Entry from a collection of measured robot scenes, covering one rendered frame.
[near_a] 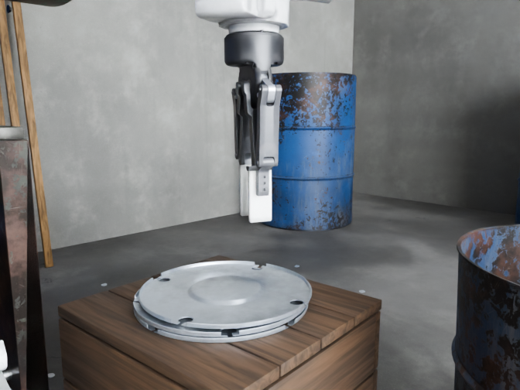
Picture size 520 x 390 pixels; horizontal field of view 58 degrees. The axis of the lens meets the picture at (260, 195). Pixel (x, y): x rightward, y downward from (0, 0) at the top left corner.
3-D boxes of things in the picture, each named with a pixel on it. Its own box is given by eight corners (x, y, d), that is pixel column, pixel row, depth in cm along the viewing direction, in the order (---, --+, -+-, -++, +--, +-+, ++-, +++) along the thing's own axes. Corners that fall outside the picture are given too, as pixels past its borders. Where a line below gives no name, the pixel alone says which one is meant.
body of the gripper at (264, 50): (294, 29, 56) (294, 108, 58) (270, 39, 64) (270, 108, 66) (234, 26, 54) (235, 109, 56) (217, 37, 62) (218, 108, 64)
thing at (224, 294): (197, 257, 100) (197, 254, 99) (331, 276, 88) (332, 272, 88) (100, 309, 73) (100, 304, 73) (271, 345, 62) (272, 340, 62)
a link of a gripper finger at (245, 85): (269, 82, 61) (273, 80, 59) (275, 169, 61) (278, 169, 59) (240, 82, 59) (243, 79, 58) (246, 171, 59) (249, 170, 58)
